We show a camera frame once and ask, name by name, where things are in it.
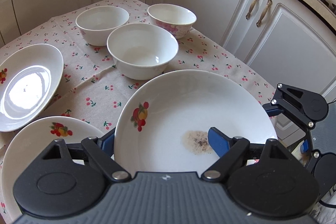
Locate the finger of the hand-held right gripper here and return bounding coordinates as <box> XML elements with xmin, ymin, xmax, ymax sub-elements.
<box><xmin>300</xmin><ymin>140</ymin><xmax>322</xmax><ymax>169</ymax></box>
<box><xmin>262</xmin><ymin>84</ymin><xmax>316</xmax><ymax>133</ymax></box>

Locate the black cable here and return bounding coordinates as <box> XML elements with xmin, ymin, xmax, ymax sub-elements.
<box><xmin>316</xmin><ymin>195</ymin><xmax>336</xmax><ymax>209</ymax></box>

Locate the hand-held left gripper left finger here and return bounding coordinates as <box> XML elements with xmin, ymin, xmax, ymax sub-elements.
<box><xmin>39</xmin><ymin>127</ymin><xmax>132</xmax><ymax>183</ymax></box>

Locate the bronze cabinet handle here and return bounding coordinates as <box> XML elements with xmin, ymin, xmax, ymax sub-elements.
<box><xmin>246</xmin><ymin>0</ymin><xmax>261</xmax><ymax>20</ymax></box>
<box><xmin>256</xmin><ymin>0</ymin><xmax>273</xmax><ymax>28</ymax></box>

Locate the white fruit-print plate with stain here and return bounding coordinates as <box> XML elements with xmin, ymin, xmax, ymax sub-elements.
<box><xmin>113</xmin><ymin>69</ymin><xmax>279</xmax><ymax>173</ymax></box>

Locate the plain white bowl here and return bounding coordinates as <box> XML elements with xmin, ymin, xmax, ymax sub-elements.
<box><xmin>76</xmin><ymin>6</ymin><xmax>130</xmax><ymax>46</ymax></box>
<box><xmin>106</xmin><ymin>24</ymin><xmax>179</xmax><ymax>81</ymax></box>

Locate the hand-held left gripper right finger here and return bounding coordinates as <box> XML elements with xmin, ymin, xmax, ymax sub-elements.
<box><xmin>201</xmin><ymin>127</ymin><xmax>292</xmax><ymax>180</ymax></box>

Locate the white bowl with pink flowers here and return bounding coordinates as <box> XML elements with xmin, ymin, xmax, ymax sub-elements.
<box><xmin>147</xmin><ymin>4</ymin><xmax>197</xmax><ymax>39</ymax></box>

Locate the cherry print tablecloth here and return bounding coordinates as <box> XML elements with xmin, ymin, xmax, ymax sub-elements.
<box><xmin>0</xmin><ymin>0</ymin><xmax>279</xmax><ymax>222</ymax></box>

